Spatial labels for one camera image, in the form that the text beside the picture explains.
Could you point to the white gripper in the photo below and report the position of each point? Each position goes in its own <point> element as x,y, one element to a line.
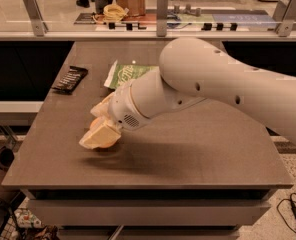
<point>122,105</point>

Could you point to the orange fruit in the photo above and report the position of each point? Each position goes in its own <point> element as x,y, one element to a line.
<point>102,134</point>

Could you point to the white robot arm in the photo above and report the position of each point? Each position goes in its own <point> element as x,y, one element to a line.
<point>191,71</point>

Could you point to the green chip bag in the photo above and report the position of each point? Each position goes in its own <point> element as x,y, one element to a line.
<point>120,74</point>

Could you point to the black snack bar wrapper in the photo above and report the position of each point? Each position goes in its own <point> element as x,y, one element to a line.
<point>68,83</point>

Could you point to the black round bin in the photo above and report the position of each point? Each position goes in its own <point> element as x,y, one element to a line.
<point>6,158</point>

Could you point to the brown cardboard box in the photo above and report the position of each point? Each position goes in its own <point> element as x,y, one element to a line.
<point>134,7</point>

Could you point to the wire basket with items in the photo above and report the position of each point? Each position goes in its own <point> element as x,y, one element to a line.
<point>24,225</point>

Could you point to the left metal glass bracket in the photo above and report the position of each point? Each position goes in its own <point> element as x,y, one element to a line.
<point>38,24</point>

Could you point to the metal glass bracket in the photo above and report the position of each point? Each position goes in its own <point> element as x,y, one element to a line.
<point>38,24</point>
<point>285,16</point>
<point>161,25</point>

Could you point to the middle metal glass bracket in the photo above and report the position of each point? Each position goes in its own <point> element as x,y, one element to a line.
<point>161,25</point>

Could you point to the right metal glass bracket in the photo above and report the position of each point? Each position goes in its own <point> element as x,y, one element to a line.
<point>285,16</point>

